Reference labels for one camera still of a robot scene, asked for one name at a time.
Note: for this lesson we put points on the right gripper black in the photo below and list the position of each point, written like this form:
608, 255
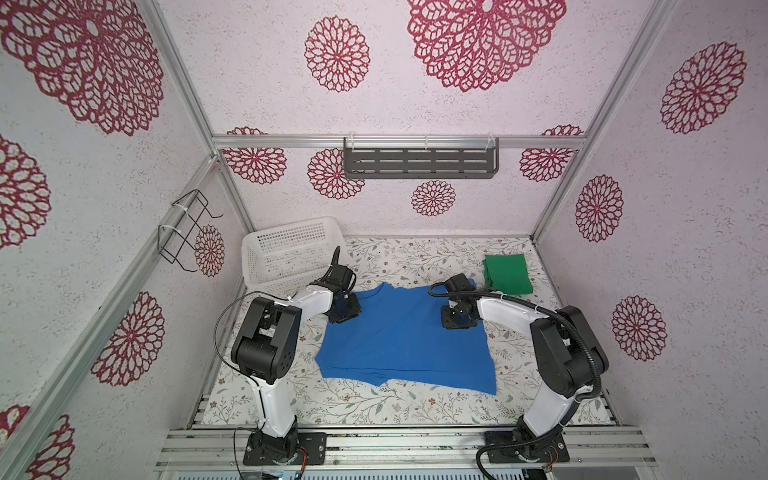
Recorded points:
446, 321

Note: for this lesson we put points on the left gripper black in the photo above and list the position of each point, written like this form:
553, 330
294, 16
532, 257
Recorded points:
355, 308

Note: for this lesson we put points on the green tank top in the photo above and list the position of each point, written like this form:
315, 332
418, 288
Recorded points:
507, 274

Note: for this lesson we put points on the blue tank top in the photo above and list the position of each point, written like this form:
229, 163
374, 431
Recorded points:
399, 335

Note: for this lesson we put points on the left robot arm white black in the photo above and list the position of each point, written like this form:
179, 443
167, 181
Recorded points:
265, 346

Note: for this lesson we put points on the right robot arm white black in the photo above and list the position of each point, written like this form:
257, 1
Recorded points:
570, 360

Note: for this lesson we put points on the white plastic laundry basket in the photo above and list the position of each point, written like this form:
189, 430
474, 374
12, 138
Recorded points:
284, 259

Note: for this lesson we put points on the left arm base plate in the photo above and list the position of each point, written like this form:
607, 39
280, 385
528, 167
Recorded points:
297, 448

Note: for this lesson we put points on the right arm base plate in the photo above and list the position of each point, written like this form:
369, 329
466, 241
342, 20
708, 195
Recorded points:
516, 447

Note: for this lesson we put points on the grey metal wall shelf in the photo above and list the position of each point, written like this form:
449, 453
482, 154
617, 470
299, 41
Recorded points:
424, 163

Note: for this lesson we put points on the black wire wall rack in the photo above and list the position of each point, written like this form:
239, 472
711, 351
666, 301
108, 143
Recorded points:
172, 239

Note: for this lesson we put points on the aluminium front rail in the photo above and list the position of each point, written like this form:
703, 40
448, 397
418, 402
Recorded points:
326, 448

